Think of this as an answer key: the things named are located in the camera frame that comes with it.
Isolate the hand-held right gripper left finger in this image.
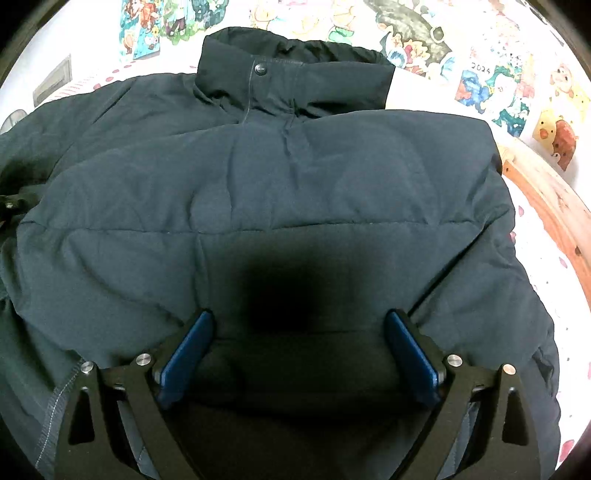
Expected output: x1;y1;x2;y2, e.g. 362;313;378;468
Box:
54;309;218;480

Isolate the blue green calendar wall poster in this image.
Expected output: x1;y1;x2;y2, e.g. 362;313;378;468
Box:
455;44;537;138

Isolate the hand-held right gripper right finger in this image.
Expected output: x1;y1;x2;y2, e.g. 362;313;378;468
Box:
385;309;543;480

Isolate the wooden bed frame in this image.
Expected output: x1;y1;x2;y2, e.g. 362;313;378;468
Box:
496;136;591;308

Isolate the blue cartoon wall poster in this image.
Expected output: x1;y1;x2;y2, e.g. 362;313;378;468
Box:
120;0;163;62

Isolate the dark green cartoon wall poster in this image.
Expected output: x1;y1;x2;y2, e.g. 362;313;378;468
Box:
365;0;457;78

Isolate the grey round object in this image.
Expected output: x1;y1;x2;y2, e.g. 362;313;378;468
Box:
0;110;27;136

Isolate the grey wall socket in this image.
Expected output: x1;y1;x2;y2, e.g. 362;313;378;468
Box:
32;54;74;108

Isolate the pink fruit print bed sheet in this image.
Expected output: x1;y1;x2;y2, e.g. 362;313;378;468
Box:
69;62;591;467

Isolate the yellow cartoon wall poster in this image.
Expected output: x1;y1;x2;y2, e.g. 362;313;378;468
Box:
249;0;376;45

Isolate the yellow chick wall poster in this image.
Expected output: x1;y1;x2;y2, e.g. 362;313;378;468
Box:
531;64;591;172

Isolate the dark padded jacket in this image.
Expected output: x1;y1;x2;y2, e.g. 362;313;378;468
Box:
0;26;561;480

